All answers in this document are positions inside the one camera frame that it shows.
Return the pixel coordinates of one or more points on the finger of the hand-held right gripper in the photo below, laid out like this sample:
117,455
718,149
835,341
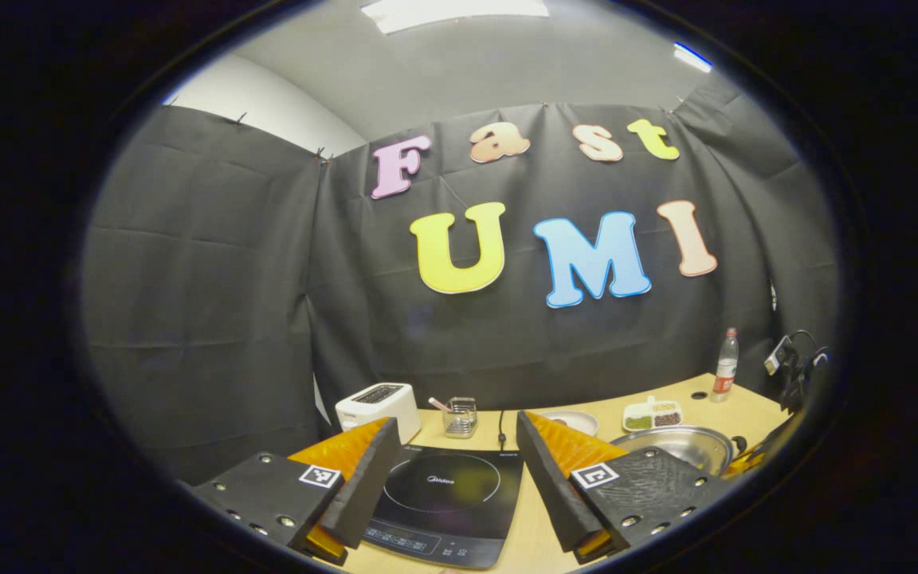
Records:
750,462

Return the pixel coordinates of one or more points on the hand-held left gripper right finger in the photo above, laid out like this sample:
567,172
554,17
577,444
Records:
547,486

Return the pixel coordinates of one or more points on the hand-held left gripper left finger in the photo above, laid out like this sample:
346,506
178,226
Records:
367,486

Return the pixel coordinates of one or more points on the stainless steel pot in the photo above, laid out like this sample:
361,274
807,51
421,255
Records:
682,446

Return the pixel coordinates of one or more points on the black induction cooktop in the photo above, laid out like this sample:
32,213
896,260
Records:
447,486

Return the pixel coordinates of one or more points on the white round plate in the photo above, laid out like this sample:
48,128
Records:
574,421

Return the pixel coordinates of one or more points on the white toaster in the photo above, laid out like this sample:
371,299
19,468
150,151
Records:
375,406

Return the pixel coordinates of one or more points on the clear plastic water bottle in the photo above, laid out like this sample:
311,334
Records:
723,371

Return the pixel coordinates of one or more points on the pink striped straw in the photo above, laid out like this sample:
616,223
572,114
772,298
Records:
438,404

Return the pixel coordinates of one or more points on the white divided bean dish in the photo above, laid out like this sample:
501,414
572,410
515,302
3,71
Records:
650,416

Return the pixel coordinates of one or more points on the black backdrop cloth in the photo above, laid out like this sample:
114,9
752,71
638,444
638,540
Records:
228,279

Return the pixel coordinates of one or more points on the small ceiling light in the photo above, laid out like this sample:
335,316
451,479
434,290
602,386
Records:
692,57

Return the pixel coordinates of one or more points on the long ceiling light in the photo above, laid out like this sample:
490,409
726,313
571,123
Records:
451,12

